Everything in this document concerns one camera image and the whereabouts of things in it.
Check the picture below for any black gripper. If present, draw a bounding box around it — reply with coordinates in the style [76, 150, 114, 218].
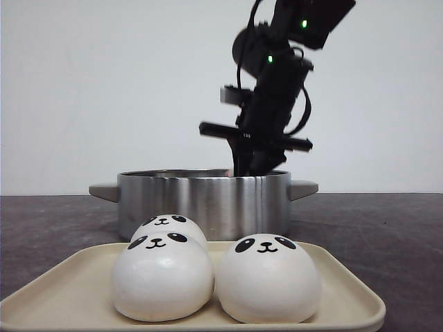
[199, 86, 313, 176]

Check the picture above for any panda bun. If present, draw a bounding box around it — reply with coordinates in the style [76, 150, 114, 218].
[215, 234, 322, 323]
[111, 231, 215, 322]
[130, 214, 207, 249]

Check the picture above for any stainless steel steamer pot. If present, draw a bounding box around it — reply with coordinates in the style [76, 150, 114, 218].
[89, 169, 318, 241]

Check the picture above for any beige rectangular tray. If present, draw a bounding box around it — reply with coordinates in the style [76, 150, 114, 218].
[1, 243, 386, 331]

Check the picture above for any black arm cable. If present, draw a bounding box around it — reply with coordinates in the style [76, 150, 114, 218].
[282, 46, 314, 136]

